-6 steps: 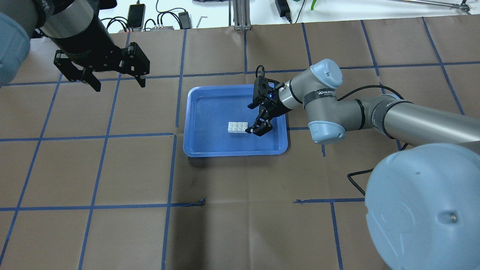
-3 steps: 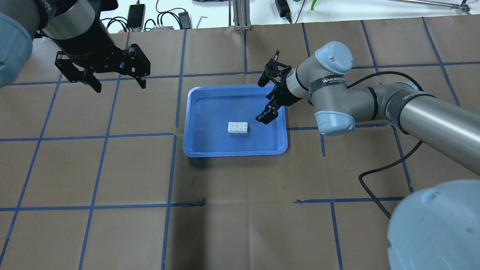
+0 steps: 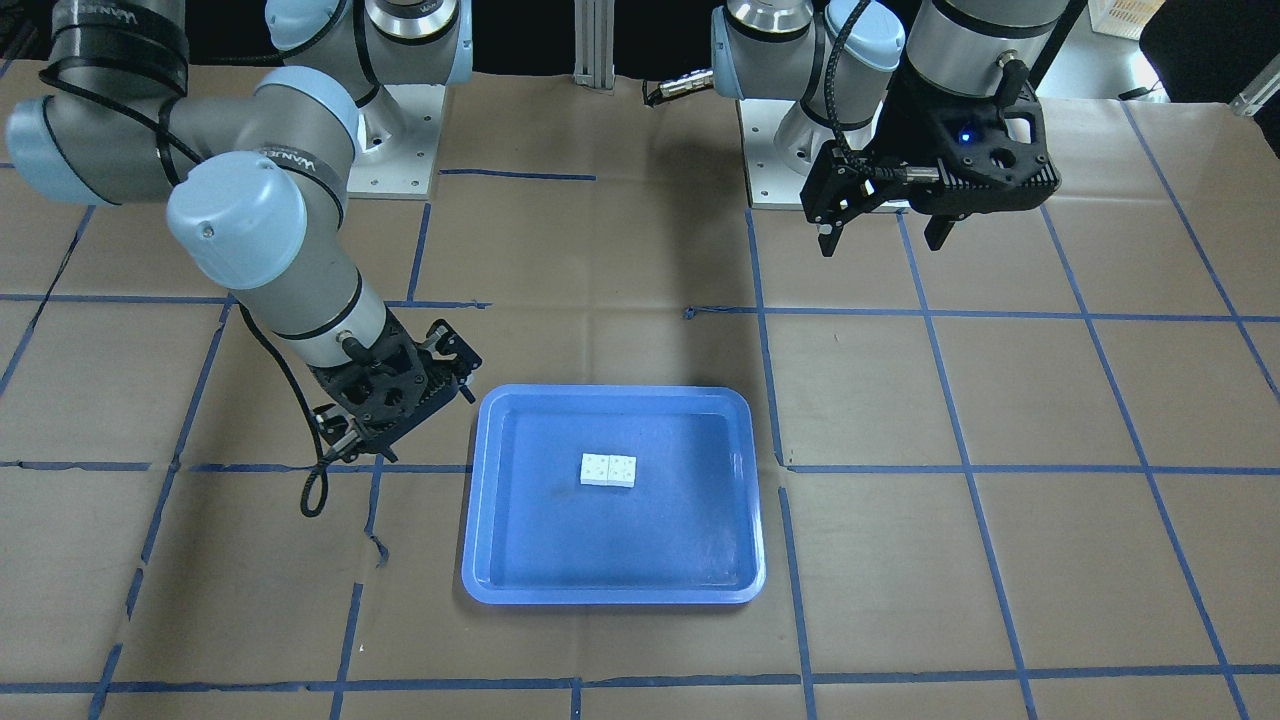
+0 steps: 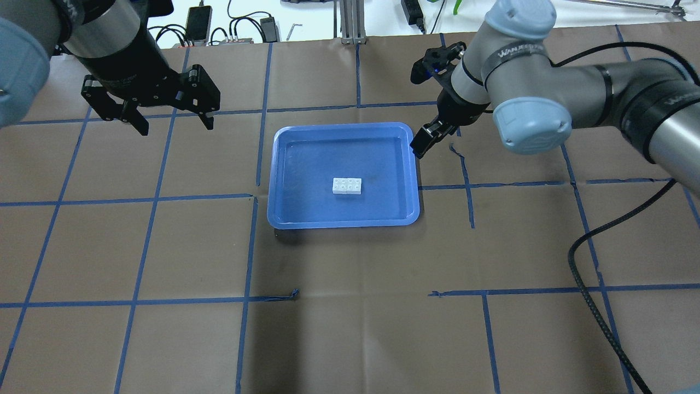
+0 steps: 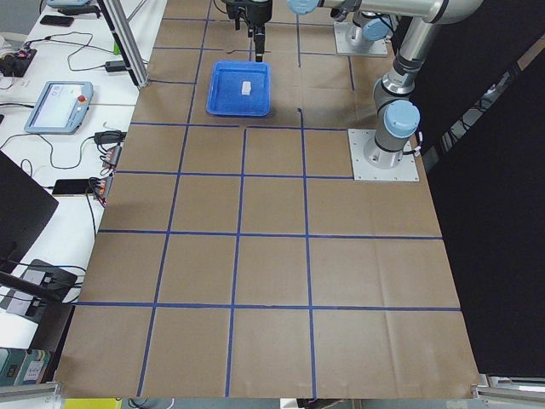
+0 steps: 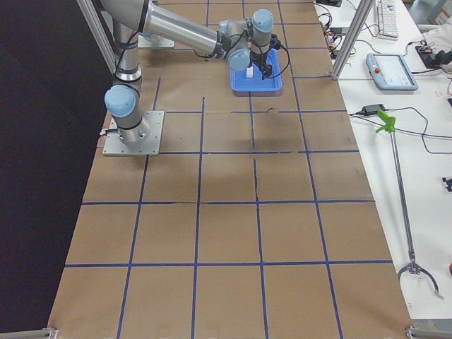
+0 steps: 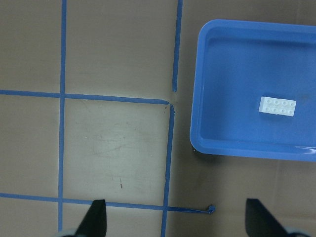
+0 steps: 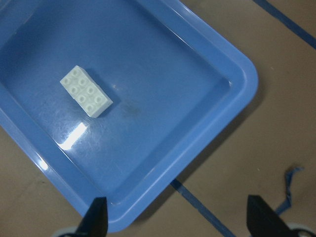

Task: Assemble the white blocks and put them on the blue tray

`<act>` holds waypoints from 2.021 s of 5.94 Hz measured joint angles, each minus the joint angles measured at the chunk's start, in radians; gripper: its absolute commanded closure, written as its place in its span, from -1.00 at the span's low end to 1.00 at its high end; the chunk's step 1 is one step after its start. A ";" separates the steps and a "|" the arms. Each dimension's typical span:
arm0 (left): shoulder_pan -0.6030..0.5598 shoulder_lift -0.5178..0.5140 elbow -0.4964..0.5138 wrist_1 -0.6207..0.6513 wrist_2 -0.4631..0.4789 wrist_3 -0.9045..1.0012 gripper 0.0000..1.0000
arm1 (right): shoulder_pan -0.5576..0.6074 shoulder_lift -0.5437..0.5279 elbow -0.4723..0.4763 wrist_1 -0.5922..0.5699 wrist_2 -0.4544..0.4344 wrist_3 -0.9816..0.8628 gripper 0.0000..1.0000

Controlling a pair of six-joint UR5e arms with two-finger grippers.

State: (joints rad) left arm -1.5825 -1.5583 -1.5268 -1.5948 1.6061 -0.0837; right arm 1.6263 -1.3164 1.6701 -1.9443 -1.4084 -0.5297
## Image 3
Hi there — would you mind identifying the aluminium frame post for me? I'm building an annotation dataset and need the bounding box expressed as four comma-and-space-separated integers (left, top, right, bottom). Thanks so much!
572, 0, 616, 94

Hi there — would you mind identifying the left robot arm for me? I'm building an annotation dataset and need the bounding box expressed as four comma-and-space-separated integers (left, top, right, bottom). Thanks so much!
710, 1, 1068, 256

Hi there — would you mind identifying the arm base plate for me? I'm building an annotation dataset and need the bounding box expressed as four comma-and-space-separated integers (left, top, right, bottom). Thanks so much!
737, 99, 832, 211
347, 85, 447, 201

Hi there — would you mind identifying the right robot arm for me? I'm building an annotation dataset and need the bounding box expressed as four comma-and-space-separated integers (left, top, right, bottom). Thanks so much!
5, 1, 480, 462

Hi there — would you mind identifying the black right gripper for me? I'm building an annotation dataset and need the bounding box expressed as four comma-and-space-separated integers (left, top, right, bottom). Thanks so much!
311, 320, 483, 465

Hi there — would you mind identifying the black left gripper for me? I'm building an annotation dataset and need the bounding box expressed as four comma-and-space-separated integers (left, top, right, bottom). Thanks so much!
800, 60, 1062, 258

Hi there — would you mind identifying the blue plastic tray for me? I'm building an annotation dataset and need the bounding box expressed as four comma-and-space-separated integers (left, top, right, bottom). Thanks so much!
460, 384, 767, 605

